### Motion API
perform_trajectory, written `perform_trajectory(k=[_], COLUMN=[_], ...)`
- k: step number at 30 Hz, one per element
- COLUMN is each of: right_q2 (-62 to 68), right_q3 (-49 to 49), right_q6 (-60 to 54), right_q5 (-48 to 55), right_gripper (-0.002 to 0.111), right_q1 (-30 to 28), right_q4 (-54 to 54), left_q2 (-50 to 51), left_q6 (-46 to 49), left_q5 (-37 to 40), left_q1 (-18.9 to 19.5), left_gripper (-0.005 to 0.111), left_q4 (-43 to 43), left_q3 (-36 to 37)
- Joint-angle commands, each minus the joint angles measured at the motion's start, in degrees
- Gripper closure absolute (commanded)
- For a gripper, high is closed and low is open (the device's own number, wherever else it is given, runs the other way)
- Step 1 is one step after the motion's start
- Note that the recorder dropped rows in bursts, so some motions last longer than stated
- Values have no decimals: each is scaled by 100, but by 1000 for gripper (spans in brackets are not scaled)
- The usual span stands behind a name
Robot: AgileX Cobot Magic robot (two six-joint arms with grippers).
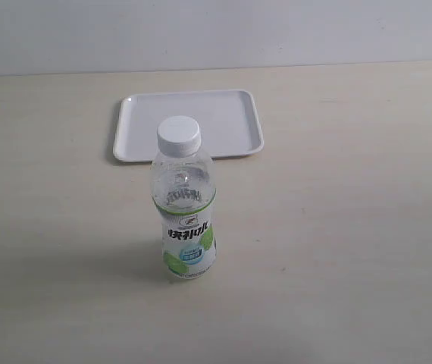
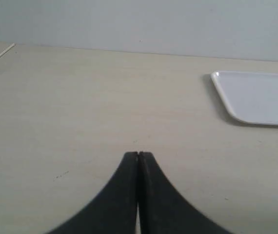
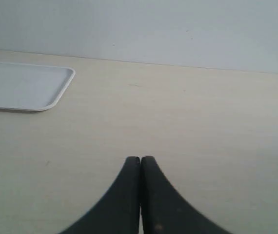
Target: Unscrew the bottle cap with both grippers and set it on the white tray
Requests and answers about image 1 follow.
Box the clear plastic drink bottle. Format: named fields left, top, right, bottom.
left=151, top=149, right=217, bottom=280

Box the white plastic tray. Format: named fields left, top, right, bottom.
left=113, top=89, right=264, bottom=163

